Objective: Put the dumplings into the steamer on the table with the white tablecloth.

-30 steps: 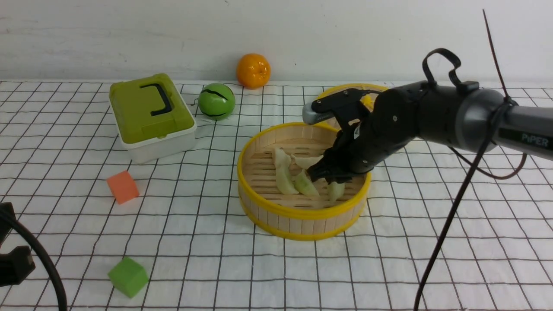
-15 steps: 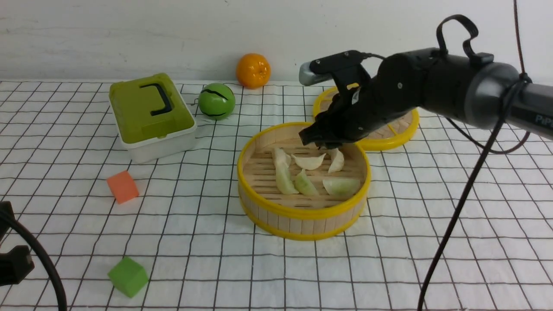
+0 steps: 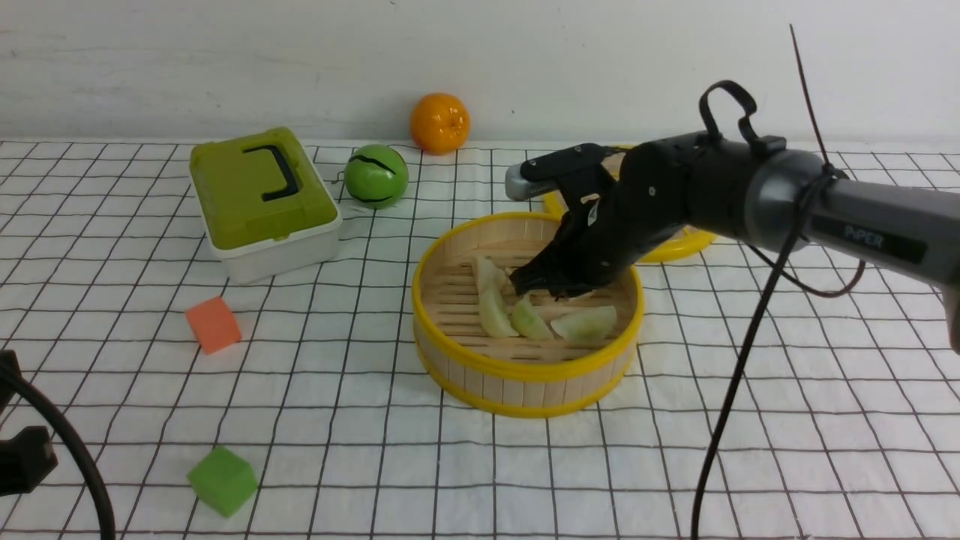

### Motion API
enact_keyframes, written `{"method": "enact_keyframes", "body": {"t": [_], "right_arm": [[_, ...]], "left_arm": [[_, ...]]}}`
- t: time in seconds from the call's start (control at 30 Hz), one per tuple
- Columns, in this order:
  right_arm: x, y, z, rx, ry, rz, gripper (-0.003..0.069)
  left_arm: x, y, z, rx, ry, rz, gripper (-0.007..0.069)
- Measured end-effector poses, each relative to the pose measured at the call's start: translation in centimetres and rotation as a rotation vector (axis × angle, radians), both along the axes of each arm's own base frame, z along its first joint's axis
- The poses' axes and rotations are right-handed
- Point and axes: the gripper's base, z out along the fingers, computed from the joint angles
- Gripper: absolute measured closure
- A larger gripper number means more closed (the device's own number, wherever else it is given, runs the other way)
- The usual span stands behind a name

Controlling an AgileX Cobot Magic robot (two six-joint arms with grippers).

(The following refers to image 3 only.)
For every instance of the green foam cube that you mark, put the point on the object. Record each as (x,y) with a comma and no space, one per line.
(223,481)

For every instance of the green lid white box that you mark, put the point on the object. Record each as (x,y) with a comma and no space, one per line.
(266,209)

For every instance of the orange foam cube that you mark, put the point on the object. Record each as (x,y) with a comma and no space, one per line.
(214,325)

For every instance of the white dumpling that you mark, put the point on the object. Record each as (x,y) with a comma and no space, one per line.
(576,297)
(487,275)

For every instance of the green toy melon ball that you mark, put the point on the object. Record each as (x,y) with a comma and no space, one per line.
(376,176)

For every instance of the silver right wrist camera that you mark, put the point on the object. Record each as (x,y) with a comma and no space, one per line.
(575,172)

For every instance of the bamboo steamer lid yellow rim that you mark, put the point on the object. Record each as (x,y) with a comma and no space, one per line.
(688,242)

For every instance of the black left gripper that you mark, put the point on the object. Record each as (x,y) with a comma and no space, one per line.
(27,457)

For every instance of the white checkered tablecloth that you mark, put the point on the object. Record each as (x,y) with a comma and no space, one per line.
(846,424)

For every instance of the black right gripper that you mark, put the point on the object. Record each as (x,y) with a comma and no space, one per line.
(596,244)

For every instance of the orange toy fruit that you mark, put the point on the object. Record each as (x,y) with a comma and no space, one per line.
(440,123)

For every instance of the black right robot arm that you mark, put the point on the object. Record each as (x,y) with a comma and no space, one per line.
(756,191)

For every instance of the pale dumpling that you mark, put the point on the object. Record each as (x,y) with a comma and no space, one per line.
(587,326)
(527,321)
(493,314)

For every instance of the bamboo steamer tray yellow rim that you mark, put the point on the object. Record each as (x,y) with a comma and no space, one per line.
(515,376)

